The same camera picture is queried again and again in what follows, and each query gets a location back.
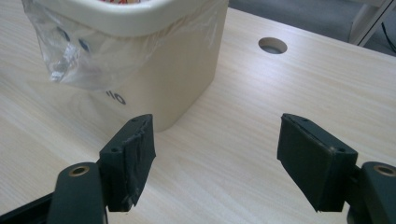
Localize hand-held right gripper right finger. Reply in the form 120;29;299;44
276;113;359;213

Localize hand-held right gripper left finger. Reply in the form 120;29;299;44
98;113;157;213

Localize cream plastic trash bin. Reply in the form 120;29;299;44
21;0;231;133

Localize clear plastic bin liner bag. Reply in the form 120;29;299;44
21;0;219;91

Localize black cables from wall socket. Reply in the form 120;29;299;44
381;21;396;54

